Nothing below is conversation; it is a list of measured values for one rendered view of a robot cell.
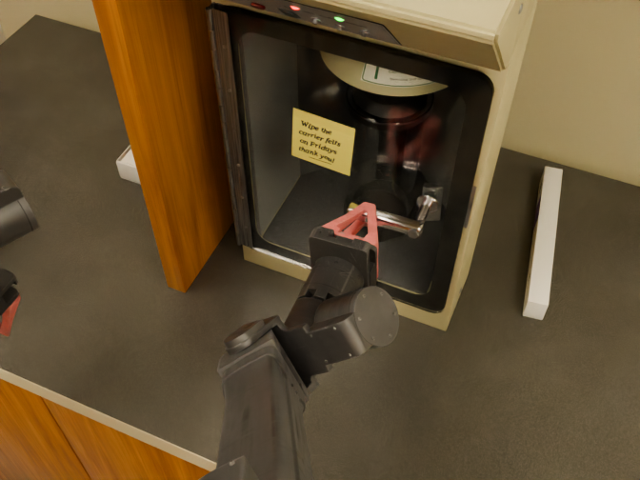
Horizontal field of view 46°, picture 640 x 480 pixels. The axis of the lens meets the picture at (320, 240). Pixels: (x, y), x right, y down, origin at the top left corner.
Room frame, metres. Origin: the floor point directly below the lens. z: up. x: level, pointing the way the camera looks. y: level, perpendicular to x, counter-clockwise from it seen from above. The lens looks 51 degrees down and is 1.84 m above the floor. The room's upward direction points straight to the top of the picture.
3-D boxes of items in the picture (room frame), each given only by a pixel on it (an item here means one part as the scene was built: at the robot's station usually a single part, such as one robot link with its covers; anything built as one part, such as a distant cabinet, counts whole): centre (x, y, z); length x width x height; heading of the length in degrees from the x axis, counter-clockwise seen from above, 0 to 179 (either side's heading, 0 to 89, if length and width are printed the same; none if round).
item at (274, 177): (0.63, -0.03, 1.19); 0.30 x 0.01 x 0.40; 66
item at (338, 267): (0.47, -0.01, 1.20); 0.07 x 0.07 x 0.10; 68
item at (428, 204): (0.57, -0.08, 1.20); 0.10 x 0.05 x 0.03; 66
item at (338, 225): (0.53, -0.04, 1.19); 0.09 x 0.07 x 0.07; 158
